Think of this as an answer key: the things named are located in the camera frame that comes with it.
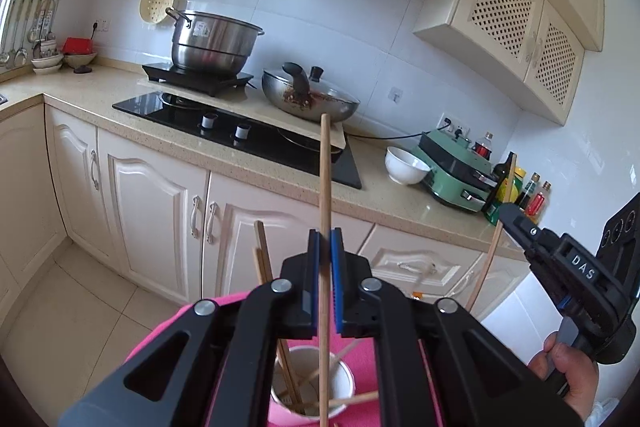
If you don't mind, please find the white bowl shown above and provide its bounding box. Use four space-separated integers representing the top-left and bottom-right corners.
383 145 432 186

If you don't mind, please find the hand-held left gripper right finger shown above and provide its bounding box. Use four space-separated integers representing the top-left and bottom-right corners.
330 229 587 427

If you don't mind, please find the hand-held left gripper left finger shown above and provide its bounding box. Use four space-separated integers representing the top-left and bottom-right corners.
57 229 321 427

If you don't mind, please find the soy sauce bottle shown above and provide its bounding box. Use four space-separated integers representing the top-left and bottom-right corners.
519 173 541 210

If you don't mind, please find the cream perforated steamer plate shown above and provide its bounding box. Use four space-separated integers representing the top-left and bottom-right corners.
138 0 189 26

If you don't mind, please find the steel wok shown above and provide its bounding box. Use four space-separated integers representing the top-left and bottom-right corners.
261 72 361 123

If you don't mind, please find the stack of white bowls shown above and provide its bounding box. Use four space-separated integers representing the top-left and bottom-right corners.
30 39 65 73

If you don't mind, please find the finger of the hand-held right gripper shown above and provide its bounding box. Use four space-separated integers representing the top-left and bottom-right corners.
499 203 565 262

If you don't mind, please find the steel ladle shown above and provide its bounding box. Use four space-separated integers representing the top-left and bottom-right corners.
0 0 14 68
14 0 29 64

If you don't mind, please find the glass wok lid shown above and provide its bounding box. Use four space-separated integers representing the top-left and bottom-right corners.
262 62 360 106

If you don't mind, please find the stainless steel pot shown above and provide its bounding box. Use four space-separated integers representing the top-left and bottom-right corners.
164 8 265 74

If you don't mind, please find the long wooden chopstick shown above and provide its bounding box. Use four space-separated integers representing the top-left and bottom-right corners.
465 154 516 314
318 113 332 427

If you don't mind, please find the steel skimmer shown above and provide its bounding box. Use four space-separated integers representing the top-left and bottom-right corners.
29 0 44 44

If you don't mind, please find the green electric cooker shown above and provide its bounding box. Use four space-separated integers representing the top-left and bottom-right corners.
417 128 501 210

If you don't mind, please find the beige board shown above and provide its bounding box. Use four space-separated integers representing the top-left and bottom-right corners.
135 76 349 150

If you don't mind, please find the black induction cooker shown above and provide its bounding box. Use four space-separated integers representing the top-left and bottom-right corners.
141 61 255 98

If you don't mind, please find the red container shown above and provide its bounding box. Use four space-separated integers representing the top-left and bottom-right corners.
62 37 99 56

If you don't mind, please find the black glass gas stove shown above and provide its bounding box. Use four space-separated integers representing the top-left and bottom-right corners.
111 91 363 190

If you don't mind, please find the cream lattice door cabinet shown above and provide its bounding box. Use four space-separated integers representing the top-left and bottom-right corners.
412 0 586 126

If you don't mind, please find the red label dark bottle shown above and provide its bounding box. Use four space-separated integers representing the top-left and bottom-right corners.
473 131 496 160

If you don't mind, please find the dark rimmed bowl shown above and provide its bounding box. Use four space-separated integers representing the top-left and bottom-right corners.
63 51 99 69

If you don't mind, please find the bunch of wooden chopsticks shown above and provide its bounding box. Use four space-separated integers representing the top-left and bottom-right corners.
252 219 381 416

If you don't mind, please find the pink cup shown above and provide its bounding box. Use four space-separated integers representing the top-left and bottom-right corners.
270 345 357 427

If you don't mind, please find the person's right hand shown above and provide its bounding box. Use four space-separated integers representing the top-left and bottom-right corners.
528 331 601 424

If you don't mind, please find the red sauce bottle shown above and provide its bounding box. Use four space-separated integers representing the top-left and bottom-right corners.
527 180 552 221

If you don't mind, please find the dark glass bottle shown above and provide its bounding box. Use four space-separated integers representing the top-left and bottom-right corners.
487 151 518 226

